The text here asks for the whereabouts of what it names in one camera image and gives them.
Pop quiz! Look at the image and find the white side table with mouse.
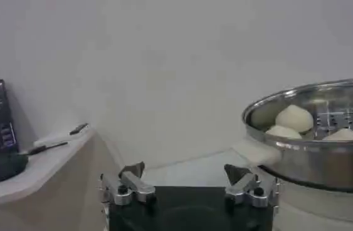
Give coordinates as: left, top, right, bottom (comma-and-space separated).
0, 125, 122, 231

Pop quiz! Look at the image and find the black desk cable with adapter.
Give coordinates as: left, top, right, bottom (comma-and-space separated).
19, 141, 70, 157

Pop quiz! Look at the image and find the white steamed bun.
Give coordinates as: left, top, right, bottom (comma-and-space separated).
265, 125, 303, 141
322, 127, 353, 141
275, 104, 315, 134

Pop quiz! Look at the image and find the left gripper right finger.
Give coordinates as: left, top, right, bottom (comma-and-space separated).
223, 163, 280, 208

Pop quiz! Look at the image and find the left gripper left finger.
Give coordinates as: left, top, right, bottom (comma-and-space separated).
100, 161, 157, 207

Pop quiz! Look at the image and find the small flat phone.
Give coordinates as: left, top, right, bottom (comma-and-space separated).
68, 122, 90, 136

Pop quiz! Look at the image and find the black computer mouse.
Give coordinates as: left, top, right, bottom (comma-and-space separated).
0, 153, 30, 183

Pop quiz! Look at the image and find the perforated steel steamer basket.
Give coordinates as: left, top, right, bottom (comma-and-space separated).
241, 77, 353, 195

